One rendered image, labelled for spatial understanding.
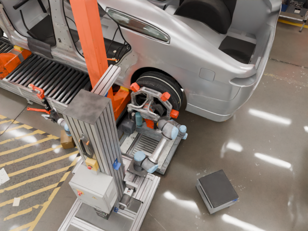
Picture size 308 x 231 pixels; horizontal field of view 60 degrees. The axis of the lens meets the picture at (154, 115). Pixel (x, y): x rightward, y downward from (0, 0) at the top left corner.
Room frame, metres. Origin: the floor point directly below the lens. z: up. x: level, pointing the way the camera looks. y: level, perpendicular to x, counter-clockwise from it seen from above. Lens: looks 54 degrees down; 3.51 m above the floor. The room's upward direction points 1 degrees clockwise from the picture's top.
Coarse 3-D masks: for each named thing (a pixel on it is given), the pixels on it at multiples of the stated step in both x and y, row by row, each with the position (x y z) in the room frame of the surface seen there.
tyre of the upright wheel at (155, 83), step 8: (144, 72) 2.45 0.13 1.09; (152, 72) 2.38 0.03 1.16; (144, 80) 2.26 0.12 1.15; (152, 80) 2.23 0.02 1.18; (160, 80) 2.24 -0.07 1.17; (168, 80) 2.26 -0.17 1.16; (160, 88) 2.12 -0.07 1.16; (168, 88) 2.15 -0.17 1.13; (176, 88) 2.20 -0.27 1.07; (176, 96) 2.12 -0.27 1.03; (176, 104) 2.04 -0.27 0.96
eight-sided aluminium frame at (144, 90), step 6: (138, 90) 2.16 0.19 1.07; (144, 90) 2.12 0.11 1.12; (150, 90) 2.13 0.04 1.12; (132, 96) 2.19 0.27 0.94; (156, 96) 2.05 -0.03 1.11; (132, 102) 2.19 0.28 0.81; (162, 102) 2.02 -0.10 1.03; (168, 102) 2.04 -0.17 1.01; (168, 108) 1.98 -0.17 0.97; (168, 114) 1.98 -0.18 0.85
